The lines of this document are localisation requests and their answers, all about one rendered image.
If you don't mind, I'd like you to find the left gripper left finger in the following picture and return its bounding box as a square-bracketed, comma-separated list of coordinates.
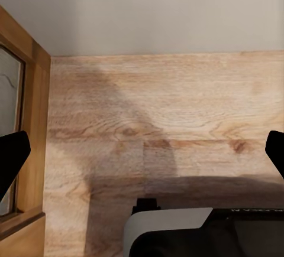
[0, 131, 31, 202]

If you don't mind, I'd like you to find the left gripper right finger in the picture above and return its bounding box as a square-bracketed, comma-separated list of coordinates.
[265, 130, 284, 178]

